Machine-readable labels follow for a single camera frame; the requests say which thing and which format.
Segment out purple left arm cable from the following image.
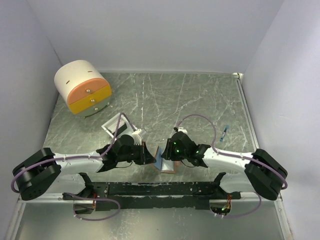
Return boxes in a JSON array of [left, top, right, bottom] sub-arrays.
[[11, 112, 131, 193]]

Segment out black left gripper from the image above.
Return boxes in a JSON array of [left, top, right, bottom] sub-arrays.
[[117, 141, 157, 165]]

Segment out blue pen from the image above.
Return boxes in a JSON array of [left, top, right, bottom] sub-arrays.
[[219, 125, 229, 142]]

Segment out cream drawer cabinet orange fronts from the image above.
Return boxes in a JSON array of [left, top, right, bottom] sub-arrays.
[[54, 60, 112, 118]]

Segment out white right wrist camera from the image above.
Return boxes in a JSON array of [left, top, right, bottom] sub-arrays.
[[173, 126, 188, 134]]

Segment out black credit card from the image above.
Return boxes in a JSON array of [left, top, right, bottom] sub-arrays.
[[117, 124, 128, 136]]

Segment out white card tray box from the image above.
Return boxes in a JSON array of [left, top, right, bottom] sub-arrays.
[[101, 112, 138, 140]]

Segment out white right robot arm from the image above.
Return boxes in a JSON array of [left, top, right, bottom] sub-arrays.
[[161, 131, 288, 201]]

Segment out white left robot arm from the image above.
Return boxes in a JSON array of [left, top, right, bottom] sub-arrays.
[[11, 134, 156, 201]]

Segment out pink blue card holder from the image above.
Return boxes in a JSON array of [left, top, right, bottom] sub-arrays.
[[153, 146, 177, 174]]

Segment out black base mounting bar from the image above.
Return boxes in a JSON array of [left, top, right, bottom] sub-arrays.
[[78, 181, 241, 211]]

